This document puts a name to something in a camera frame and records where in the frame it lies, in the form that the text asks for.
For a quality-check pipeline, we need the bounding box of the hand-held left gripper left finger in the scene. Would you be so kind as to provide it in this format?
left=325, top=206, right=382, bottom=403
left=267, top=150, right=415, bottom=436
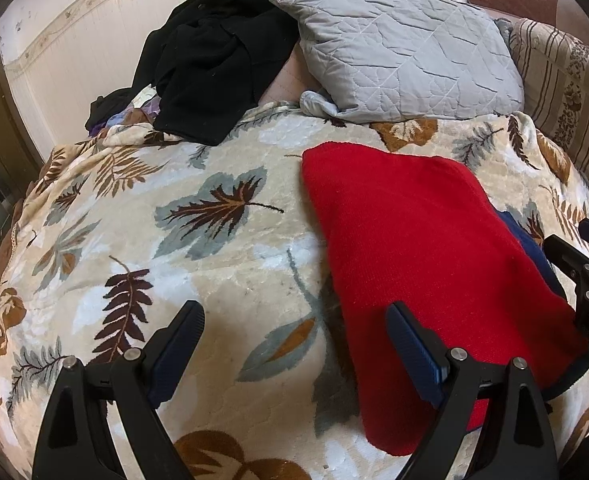
left=32, top=300, right=206, bottom=480

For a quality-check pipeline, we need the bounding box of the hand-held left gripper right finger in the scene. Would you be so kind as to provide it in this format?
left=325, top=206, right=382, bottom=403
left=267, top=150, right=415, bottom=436
left=385, top=302, right=560, bottom=480

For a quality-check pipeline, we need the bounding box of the red and blue sweater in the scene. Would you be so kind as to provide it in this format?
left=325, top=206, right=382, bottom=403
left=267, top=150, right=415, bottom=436
left=300, top=141, right=589, bottom=457

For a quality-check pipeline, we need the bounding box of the leaf print blanket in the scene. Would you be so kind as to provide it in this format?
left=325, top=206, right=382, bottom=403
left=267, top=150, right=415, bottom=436
left=0, top=100, right=589, bottom=480

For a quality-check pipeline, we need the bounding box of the striped beige cushion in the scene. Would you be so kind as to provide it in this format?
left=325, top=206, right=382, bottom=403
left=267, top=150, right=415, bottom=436
left=507, top=17, right=589, bottom=211

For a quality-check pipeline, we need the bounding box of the purple patterned cloth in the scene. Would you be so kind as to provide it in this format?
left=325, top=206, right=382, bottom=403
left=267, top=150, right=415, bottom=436
left=88, top=85, right=162, bottom=136

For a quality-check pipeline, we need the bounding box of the small black cloth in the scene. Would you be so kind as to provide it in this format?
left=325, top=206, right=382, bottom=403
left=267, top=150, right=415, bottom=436
left=85, top=87, right=138, bottom=133

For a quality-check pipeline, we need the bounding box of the grey quilted pillow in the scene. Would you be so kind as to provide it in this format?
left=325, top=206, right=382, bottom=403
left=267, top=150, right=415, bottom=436
left=267, top=0, right=525, bottom=123

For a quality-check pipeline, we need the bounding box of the black garment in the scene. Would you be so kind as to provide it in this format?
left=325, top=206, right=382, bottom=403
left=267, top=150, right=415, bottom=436
left=133, top=0, right=301, bottom=146

